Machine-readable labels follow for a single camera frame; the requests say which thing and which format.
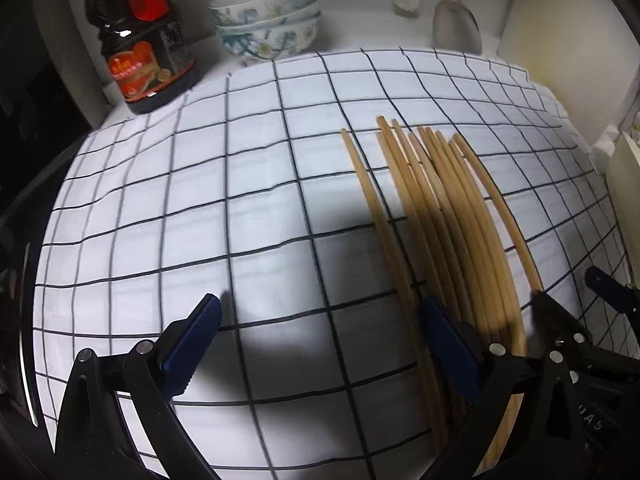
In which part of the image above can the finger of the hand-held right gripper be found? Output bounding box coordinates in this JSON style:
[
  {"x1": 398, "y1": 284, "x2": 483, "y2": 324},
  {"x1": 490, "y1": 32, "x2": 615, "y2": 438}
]
[
  {"x1": 585, "y1": 265, "x2": 640, "y2": 341},
  {"x1": 530, "y1": 290, "x2": 596, "y2": 358}
]

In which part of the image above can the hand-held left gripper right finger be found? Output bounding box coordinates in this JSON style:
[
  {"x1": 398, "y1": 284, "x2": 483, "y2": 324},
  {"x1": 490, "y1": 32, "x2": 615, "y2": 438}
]
[{"x1": 418, "y1": 296, "x2": 589, "y2": 480}]

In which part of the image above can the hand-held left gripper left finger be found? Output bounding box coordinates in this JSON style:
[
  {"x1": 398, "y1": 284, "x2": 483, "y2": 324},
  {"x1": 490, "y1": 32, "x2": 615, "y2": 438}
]
[{"x1": 52, "y1": 292, "x2": 223, "y2": 480}]

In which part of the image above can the pile of wooden chopsticks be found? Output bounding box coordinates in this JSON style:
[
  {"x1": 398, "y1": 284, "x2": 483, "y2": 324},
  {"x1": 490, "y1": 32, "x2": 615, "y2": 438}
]
[{"x1": 376, "y1": 115, "x2": 546, "y2": 461}]

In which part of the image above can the wooden chopstick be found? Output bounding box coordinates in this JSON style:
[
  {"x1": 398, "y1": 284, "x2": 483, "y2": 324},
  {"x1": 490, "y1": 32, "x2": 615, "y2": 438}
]
[{"x1": 340, "y1": 128, "x2": 451, "y2": 456}]

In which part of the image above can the cream plastic container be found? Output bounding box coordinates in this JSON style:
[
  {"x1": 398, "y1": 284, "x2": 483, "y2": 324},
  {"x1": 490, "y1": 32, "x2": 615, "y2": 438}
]
[{"x1": 605, "y1": 130, "x2": 640, "y2": 291}]

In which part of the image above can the white black checkered cloth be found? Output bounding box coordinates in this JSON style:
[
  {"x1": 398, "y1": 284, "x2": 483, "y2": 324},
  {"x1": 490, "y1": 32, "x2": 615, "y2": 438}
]
[{"x1": 32, "y1": 47, "x2": 631, "y2": 480}]

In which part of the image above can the cream cutting board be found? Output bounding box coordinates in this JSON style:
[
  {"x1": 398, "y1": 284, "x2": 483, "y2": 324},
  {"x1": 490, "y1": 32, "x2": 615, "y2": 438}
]
[{"x1": 497, "y1": 0, "x2": 636, "y2": 146}]

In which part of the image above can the dark soy sauce bottle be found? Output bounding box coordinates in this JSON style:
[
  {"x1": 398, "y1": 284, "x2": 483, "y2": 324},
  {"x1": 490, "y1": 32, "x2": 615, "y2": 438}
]
[{"x1": 84, "y1": 0, "x2": 203, "y2": 115}]

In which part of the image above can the metal spatula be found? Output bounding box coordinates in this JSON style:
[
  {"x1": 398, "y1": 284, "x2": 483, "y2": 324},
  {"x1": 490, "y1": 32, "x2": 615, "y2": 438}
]
[{"x1": 432, "y1": 0, "x2": 483, "y2": 56}]

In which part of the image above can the floral ceramic bowl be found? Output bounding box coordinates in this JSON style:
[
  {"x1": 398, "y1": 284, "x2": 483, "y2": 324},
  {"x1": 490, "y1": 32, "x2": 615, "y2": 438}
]
[
  {"x1": 218, "y1": 12, "x2": 323, "y2": 67},
  {"x1": 208, "y1": 0, "x2": 320, "y2": 26},
  {"x1": 214, "y1": 1, "x2": 322, "y2": 38}
]

